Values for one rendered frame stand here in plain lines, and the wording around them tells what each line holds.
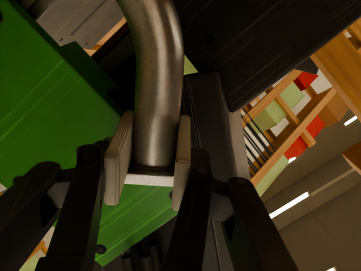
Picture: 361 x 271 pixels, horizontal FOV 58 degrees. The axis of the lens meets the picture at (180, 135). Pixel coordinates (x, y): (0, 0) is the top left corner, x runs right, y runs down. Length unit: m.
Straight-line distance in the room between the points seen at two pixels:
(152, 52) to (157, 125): 0.04
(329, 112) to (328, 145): 5.51
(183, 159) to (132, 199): 0.12
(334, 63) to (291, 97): 2.81
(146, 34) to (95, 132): 0.09
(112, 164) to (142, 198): 0.11
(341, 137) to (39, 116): 9.56
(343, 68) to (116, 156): 0.90
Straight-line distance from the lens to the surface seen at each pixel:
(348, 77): 1.02
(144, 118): 0.20
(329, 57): 1.01
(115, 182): 0.17
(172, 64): 0.19
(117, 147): 0.17
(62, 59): 0.24
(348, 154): 0.80
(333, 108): 4.28
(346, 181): 7.84
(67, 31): 0.81
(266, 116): 3.54
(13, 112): 0.27
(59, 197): 0.16
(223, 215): 0.16
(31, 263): 6.68
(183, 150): 0.17
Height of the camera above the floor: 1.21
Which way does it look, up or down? 2 degrees up
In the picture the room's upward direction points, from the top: 141 degrees clockwise
